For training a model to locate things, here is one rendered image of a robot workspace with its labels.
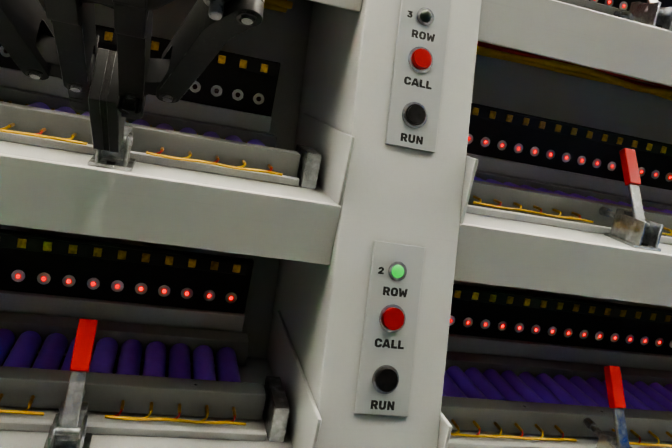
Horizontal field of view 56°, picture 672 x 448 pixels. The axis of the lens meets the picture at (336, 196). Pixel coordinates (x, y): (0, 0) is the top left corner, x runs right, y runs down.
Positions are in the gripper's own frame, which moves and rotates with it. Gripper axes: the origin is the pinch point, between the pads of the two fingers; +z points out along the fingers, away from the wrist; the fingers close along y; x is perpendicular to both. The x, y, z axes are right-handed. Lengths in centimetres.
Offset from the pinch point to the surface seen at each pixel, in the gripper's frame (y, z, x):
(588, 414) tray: 43.5, 16.4, -14.5
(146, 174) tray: 2.4, 7.1, -1.3
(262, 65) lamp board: 11.2, 18.8, 15.6
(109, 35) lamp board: -2.9, 18.9, 15.5
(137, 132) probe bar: 1.3, 10.7, 3.1
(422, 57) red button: 20.7, 3.1, 9.7
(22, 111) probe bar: -6.6, 10.6, 3.2
